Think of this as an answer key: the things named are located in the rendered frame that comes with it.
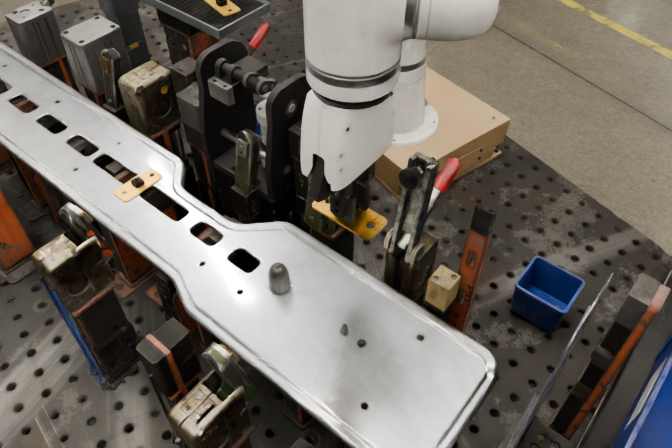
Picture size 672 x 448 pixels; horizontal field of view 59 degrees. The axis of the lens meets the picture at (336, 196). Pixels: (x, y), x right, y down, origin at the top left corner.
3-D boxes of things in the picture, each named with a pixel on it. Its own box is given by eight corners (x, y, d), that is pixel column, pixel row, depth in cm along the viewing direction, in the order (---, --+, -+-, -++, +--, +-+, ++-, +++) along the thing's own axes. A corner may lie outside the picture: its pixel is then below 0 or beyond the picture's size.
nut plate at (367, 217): (309, 206, 68) (309, 199, 68) (331, 188, 70) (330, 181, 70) (368, 242, 65) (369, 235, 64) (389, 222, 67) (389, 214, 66)
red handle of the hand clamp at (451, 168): (388, 240, 88) (443, 150, 89) (391, 243, 90) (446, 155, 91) (411, 254, 87) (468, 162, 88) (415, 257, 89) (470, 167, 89)
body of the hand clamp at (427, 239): (373, 360, 115) (384, 243, 90) (394, 335, 119) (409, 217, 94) (398, 378, 113) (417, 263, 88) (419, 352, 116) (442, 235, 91)
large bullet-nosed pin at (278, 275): (265, 292, 92) (262, 266, 87) (280, 279, 94) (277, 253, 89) (281, 303, 91) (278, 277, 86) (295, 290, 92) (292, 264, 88)
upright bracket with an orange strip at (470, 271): (429, 389, 111) (473, 205, 75) (433, 384, 112) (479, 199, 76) (442, 399, 110) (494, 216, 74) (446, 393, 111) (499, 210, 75)
